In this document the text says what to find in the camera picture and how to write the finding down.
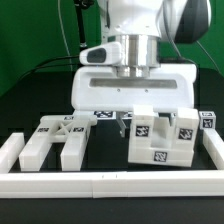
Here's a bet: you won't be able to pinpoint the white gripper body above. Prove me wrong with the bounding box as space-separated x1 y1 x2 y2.
71 64 197 113

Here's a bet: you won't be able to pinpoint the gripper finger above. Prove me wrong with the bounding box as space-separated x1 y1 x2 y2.
117 112 132 138

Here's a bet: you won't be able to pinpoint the white chair backrest frame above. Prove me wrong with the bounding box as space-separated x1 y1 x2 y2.
19 112 97 172

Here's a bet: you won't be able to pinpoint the white chair seat part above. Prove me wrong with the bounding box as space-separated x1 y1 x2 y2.
128 117 194 167

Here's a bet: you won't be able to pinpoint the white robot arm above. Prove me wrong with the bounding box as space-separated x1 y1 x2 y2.
71 0 211 114

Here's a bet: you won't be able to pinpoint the white marker tag sheet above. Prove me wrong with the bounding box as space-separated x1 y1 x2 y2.
94 111 132 120

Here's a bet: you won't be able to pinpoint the white U-shaped obstacle fence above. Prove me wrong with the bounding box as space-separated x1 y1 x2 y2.
0 133 224 198

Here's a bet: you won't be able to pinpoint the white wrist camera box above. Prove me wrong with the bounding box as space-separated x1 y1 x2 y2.
79 42 122 65

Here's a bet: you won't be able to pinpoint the black cable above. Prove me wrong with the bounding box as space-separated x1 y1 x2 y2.
16 55 83 83

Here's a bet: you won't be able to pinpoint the black camera stand pole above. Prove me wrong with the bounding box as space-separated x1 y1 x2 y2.
73 0 95 51

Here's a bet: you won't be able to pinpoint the grey hanging cable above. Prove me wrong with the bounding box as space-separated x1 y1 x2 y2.
57 0 74 72

